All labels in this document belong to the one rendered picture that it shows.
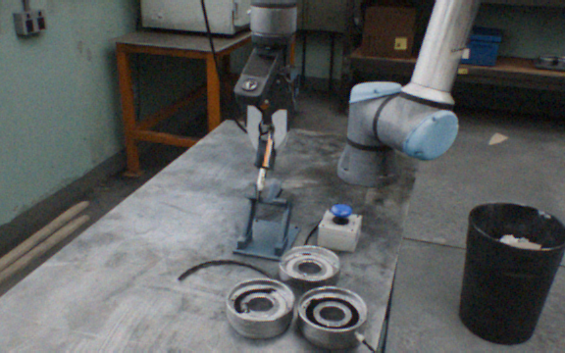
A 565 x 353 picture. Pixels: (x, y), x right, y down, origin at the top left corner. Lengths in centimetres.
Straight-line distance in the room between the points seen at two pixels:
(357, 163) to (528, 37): 358
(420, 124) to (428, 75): 10
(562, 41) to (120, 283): 424
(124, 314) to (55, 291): 14
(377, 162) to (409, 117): 17
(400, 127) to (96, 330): 71
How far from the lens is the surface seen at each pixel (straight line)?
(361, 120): 128
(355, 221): 107
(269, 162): 96
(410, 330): 217
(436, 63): 119
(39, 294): 100
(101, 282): 100
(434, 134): 118
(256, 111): 96
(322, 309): 87
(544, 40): 481
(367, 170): 131
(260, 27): 91
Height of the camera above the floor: 137
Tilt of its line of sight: 25 degrees down
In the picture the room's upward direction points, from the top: 2 degrees clockwise
